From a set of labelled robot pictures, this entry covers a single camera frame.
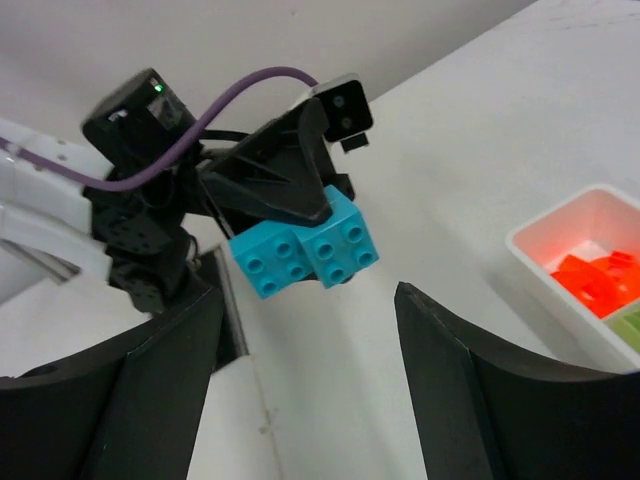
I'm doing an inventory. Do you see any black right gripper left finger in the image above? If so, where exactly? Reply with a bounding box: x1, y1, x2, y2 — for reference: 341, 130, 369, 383
1, 288, 224, 479

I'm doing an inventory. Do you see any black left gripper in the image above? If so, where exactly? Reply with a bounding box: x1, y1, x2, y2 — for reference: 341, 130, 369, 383
197, 99, 355, 238

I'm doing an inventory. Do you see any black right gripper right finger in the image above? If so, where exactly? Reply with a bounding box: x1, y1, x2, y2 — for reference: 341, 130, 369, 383
394, 282, 639, 479

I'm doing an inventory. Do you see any blue lego block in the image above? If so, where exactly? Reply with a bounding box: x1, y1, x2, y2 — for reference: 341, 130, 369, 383
229, 221, 312, 299
292, 185, 379, 288

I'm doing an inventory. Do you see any green lego block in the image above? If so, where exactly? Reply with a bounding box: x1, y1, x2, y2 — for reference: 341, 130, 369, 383
607, 307, 640, 353

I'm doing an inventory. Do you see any orange round lego piece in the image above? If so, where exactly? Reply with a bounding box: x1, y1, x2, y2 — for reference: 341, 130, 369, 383
551, 251, 639, 319

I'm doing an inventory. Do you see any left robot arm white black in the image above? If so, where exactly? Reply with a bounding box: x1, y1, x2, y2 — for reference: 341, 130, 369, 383
1, 67, 377, 314

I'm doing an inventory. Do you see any white three-compartment tray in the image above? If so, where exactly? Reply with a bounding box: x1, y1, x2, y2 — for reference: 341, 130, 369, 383
506, 185, 639, 372

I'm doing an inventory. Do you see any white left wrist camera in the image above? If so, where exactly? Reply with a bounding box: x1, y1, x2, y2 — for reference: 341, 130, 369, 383
311, 73, 374, 153

